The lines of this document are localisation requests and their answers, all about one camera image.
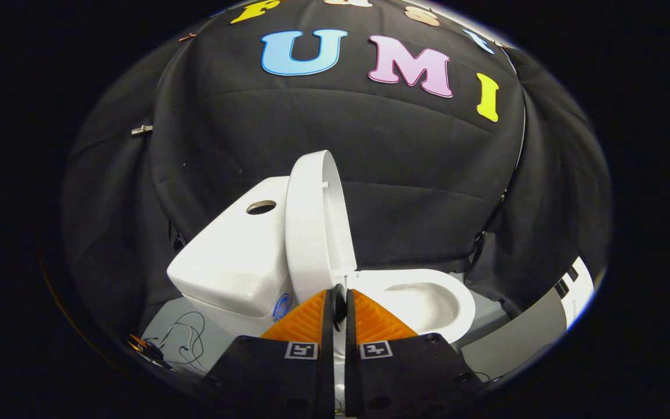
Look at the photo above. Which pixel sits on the white toilet lid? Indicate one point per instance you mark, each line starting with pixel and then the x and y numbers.
pixel 306 233

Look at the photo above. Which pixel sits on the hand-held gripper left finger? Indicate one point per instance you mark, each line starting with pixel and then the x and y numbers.
pixel 328 361

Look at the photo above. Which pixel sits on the black backdrop cloth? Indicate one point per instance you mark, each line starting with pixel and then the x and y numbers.
pixel 399 163

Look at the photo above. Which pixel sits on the copper clip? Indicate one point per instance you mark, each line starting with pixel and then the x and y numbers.
pixel 187 36

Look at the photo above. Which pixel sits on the white ceramic toilet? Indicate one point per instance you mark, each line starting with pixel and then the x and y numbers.
pixel 230 256

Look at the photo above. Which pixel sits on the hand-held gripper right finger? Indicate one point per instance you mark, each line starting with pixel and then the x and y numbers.
pixel 351 361

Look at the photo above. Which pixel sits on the silver metal clip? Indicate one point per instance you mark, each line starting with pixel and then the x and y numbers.
pixel 142 129

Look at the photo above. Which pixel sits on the white and black board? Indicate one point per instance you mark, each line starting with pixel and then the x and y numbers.
pixel 573 291

